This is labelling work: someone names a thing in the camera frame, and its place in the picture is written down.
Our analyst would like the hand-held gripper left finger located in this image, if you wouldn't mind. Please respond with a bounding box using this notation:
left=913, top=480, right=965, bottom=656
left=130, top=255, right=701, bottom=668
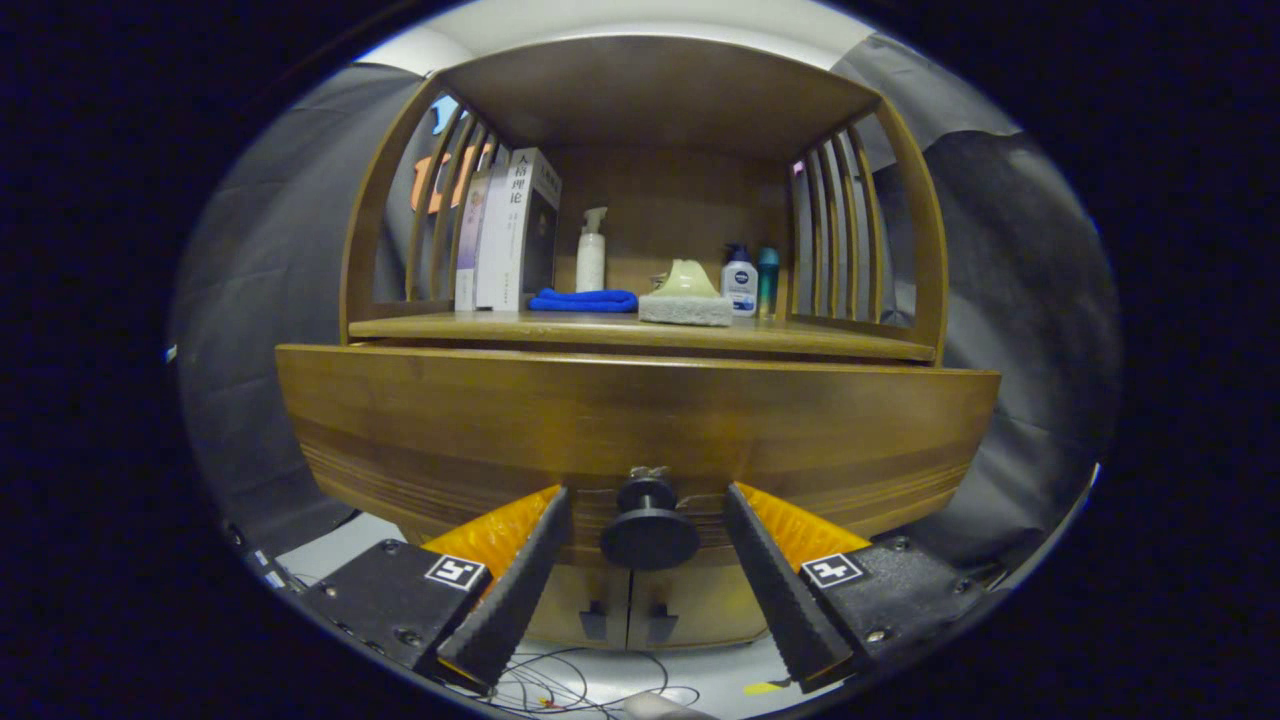
left=298, top=486, right=576, bottom=693

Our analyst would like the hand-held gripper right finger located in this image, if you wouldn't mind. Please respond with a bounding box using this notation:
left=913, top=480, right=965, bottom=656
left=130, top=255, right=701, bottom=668
left=723, top=482, right=1001, bottom=694

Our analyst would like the wooden drawer with black knob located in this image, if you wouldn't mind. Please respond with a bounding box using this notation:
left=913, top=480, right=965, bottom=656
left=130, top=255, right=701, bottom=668
left=275, top=343, right=1001, bottom=571

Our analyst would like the wooden cabinet door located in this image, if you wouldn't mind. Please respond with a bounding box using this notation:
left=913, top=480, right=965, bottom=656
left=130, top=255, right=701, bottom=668
left=628, top=565, right=791, bottom=651
left=525, top=565, right=631, bottom=649

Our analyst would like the wooden countertop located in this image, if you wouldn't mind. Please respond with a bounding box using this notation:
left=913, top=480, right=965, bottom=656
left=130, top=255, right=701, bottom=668
left=347, top=310, right=938, bottom=363

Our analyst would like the wooden cabinet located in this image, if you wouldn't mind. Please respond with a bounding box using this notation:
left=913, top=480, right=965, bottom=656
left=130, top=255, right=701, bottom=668
left=338, top=35, right=949, bottom=651

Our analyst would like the folded blue cloth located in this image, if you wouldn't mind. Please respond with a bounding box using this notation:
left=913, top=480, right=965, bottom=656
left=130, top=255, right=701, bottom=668
left=528, top=288, right=639, bottom=313

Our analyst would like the white lotion bottle blue cap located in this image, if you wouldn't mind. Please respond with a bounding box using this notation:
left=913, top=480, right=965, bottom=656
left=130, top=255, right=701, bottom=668
left=721, top=243, right=759, bottom=318

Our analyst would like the white pump bottle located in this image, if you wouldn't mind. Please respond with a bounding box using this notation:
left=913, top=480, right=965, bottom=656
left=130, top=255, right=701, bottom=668
left=576, top=207, right=608, bottom=293

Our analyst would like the thin pale purple book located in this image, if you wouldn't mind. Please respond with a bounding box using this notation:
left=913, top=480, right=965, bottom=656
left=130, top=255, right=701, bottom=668
left=455, top=170, right=493, bottom=311

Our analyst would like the thick white book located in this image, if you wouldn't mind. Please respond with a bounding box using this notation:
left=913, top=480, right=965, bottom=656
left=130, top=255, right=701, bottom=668
left=475, top=147, right=563, bottom=311

